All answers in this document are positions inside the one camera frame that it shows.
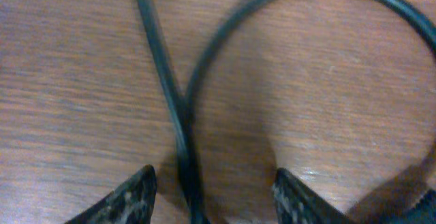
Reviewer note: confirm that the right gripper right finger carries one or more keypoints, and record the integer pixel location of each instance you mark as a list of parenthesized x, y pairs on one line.
[(296, 203)]

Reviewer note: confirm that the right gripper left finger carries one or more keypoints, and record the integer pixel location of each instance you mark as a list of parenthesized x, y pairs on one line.
[(130, 203)]

